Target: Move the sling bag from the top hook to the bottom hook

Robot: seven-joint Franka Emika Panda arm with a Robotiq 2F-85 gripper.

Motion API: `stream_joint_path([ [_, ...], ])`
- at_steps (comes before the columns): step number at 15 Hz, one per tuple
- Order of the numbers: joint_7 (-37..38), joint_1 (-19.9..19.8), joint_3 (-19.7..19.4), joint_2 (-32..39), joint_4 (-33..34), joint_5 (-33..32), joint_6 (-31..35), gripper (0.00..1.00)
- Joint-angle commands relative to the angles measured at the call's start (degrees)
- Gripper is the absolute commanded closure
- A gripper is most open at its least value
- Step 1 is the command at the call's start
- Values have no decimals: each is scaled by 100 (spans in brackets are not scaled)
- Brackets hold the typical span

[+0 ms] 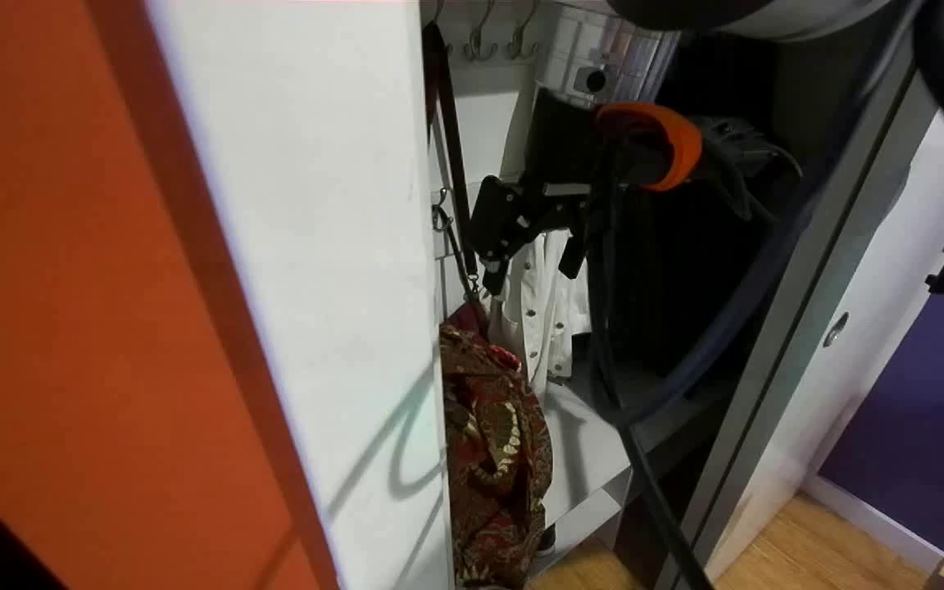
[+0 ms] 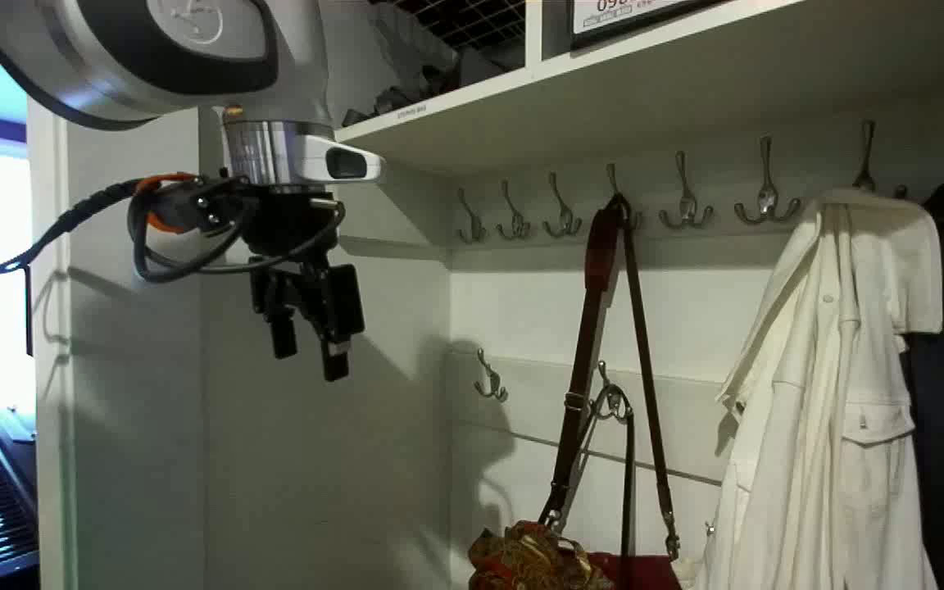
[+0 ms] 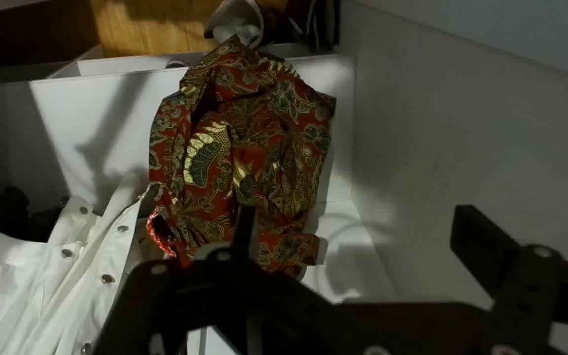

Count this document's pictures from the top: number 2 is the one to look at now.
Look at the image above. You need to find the white hanging jacket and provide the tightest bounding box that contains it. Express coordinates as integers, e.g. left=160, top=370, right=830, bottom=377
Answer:
left=695, top=191, right=944, bottom=590

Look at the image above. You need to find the metal wall hook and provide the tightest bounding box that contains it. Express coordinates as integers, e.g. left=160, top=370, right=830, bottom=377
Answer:
left=456, top=188, right=486, bottom=241
left=540, top=171, right=585, bottom=239
left=496, top=181, right=533, bottom=241
left=734, top=136, right=803, bottom=227
left=660, top=154, right=714, bottom=228
left=608, top=162, right=626, bottom=200
left=851, top=119, right=878, bottom=192

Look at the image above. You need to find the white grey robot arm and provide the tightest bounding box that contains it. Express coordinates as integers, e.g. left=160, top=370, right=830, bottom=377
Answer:
left=0, top=0, right=384, bottom=379

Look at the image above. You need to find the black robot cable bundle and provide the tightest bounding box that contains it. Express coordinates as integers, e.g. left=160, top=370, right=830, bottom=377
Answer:
left=0, top=171, right=347, bottom=289

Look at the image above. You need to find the red sling bag brown strap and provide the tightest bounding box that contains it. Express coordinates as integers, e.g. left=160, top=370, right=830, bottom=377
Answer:
left=538, top=192, right=685, bottom=590

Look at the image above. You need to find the lower metal hook right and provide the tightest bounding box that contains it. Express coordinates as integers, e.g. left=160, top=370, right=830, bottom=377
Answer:
left=594, top=367, right=632, bottom=422

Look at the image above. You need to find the wire mesh basket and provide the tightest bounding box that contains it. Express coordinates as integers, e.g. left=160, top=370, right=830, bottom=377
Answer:
left=374, top=0, right=524, bottom=73

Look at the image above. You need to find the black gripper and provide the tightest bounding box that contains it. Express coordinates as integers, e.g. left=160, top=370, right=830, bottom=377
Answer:
left=241, top=191, right=365, bottom=379

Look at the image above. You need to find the lower metal hook left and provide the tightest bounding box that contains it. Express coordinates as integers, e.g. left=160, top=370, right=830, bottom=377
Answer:
left=473, top=351, right=509, bottom=403

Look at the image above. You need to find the white upper shelf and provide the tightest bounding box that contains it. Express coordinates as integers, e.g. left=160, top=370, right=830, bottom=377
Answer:
left=346, top=0, right=944, bottom=177

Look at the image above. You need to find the framed picture on shelf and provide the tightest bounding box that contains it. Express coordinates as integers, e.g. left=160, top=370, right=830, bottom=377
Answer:
left=571, top=0, right=722, bottom=50

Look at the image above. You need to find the patterned brown red scarf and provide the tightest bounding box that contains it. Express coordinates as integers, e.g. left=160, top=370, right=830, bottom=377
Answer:
left=469, top=520, right=612, bottom=590

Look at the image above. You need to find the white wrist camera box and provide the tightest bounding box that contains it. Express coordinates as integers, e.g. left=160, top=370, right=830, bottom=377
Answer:
left=297, top=135, right=384, bottom=182

